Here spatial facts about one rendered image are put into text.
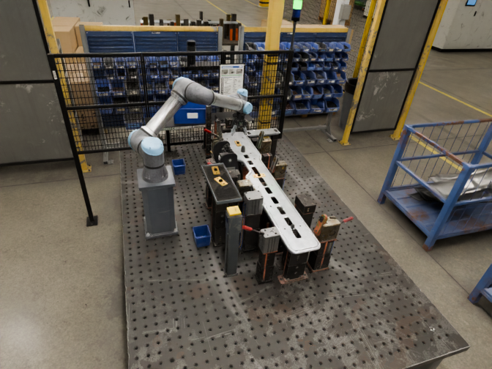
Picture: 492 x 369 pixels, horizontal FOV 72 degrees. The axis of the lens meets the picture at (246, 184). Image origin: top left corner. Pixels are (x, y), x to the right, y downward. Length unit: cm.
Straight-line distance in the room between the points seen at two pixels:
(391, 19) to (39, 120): 414
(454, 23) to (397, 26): 782
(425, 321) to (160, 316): 139
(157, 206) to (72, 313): 116
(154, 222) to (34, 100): 228
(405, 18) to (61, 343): 480
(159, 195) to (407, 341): 152
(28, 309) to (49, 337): 32
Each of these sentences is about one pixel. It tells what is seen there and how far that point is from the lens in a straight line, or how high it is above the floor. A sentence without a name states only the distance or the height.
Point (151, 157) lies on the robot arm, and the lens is 196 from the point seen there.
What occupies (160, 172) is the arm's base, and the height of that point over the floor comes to 116.
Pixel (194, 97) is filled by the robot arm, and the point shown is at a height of 153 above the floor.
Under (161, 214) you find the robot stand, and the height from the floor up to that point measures 88.
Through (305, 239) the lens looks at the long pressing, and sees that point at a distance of 186.
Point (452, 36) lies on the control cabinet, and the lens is 1283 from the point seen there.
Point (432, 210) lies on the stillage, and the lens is 400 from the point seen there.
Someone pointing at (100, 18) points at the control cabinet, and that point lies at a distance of 866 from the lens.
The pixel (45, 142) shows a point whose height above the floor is 38.
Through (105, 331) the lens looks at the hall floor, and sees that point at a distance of 276.
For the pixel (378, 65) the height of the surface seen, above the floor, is 111.
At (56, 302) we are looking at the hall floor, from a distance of 302.
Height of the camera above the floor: 225
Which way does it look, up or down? 35 degrees down
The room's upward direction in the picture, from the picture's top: 5 degrees clockwise
